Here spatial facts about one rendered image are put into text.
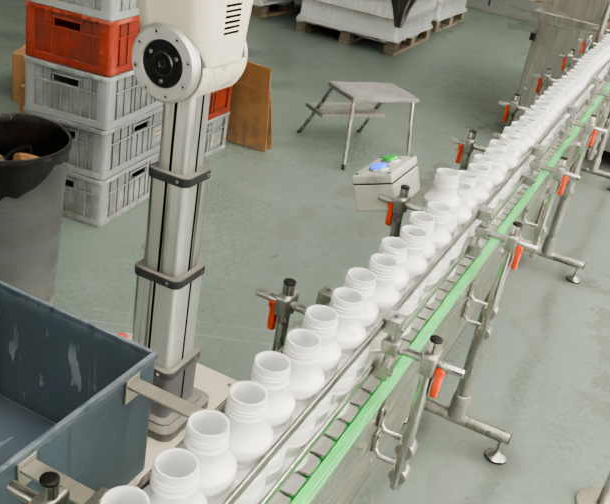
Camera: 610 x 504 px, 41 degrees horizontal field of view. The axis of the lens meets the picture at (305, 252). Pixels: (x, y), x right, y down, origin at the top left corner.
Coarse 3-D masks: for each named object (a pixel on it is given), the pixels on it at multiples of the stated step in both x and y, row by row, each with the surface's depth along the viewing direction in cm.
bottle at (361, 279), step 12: (348, 276) 99; (360, 276) 101; (372, 276) 100; (360, 288) 98; (372, 288) 99; (372, 300) 100; (372, 312) 100; (372, 324) 100; (360, 360) 102; (360, 372) 103
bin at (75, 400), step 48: (0, 288) 124; (0, 336) 128; (48, 336) 123; (96, 336) 118; (0, 384) 132; (48, 384) 127; (96, 384) 122; (144, 384) 111; (0, 432) 126; (48, 432) 96; (96, 432) 107; (144, 432) 120; (0, 480) 91; (96, 480) 111
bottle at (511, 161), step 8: (504, 136) 163; (512, 136) 163; (512, 144) 160; (512, 152) 161; (504, 160) 161; (512, 160) 161; (512, 168) 162; (504, 192) 164; (496, 208) 165; (496, 216) 167
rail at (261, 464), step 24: (600, 72) 264; (552, 144) 206; (456, 240) 127; (432, 264) 116; (456, 264) 135; (360, 384) 100; (312, 408) 84; (336, 408) 94; (288, 432) 79; (264, 456) 75; (144, 480) 70
